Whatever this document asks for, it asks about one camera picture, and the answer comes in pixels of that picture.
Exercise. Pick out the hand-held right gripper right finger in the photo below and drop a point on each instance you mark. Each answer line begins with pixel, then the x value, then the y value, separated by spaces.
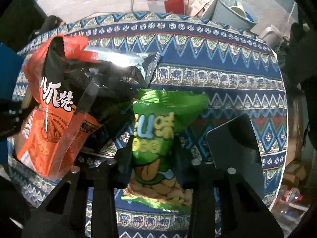
pixel 182 173

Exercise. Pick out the stacked brown cardboard boxes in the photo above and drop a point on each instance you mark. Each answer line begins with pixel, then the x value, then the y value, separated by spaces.
pixel 296 172

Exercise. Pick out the orange black snack bag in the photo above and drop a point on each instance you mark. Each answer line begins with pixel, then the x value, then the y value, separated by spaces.
pixel 49 133

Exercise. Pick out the silver black foil snack packet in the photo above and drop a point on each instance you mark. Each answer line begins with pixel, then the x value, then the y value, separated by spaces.
pixel 123 59

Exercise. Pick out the light blue waste bin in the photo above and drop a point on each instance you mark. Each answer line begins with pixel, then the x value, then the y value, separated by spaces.
pixel 230 17

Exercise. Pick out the patterned blue tablecloth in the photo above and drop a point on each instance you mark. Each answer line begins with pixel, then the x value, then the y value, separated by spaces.
pixel 223 79

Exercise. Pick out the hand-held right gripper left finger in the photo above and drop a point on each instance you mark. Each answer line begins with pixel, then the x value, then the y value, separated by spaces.
pixel 125 168

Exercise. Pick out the blue cardboard box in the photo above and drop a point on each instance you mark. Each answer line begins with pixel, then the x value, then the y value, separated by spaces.
pixel 10 74

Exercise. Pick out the white plastic jug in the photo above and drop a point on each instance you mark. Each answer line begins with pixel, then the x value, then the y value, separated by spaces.
pixel 271 36

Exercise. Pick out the green snack bag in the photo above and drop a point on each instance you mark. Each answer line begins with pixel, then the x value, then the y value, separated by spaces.
pixel 153 133

